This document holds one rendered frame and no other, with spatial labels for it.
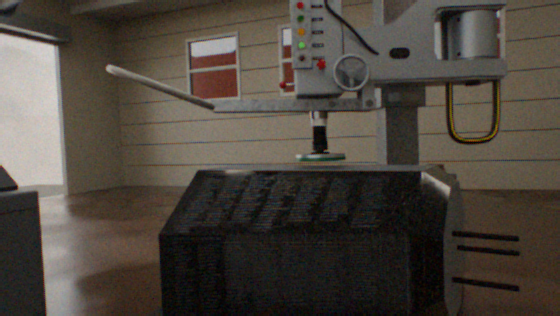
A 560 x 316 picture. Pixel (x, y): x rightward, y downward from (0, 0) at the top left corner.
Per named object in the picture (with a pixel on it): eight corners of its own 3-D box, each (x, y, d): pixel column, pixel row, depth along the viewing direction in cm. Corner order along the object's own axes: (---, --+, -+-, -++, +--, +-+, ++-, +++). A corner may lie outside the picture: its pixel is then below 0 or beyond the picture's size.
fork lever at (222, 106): (368, 112, 184) (368, 101, 184) (378, 109, 165) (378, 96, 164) (217, 113, 185) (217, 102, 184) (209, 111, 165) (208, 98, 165)
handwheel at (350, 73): (366, 94, 167) (365, 57, 166) (371, 91, 157) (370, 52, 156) (330, 95, 167) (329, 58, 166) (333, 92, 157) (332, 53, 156)
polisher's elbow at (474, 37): (438, 66, 180) (437, 21, 179) (475, 67, 184) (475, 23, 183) (467, 58, 161) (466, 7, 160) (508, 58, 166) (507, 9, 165)
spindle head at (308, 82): (373, 103, 185) (371, 4, 183) (385, 99, 163) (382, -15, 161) (294, 106, 185) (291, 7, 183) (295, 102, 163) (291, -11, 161)
